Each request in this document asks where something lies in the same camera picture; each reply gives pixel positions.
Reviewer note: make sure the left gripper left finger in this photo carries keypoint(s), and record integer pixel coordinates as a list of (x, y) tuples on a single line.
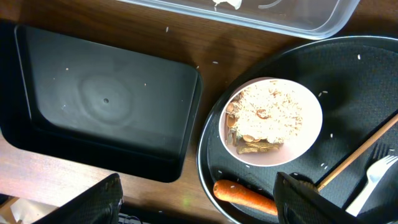
[(100, 204)]

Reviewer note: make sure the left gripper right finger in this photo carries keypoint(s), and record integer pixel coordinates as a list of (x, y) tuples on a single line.
[(297, 203)]

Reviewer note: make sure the pink bowl with food scraps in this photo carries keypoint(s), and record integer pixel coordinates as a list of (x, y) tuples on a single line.
[(269, 121)]

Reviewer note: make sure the wooden chopstick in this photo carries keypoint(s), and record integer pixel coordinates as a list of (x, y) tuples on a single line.
[(361, 149)]

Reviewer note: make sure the white tissue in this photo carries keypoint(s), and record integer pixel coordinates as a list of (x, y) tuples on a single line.
[(234, 3)]

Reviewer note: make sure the orange carrot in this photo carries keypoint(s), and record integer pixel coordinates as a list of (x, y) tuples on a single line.
[(232, 192)]

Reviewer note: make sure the black rectangular tray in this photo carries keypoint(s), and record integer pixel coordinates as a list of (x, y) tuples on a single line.
[(96, 104)]

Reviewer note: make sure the clear plastic bin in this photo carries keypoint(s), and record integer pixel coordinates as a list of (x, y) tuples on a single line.
[(307, 19)]

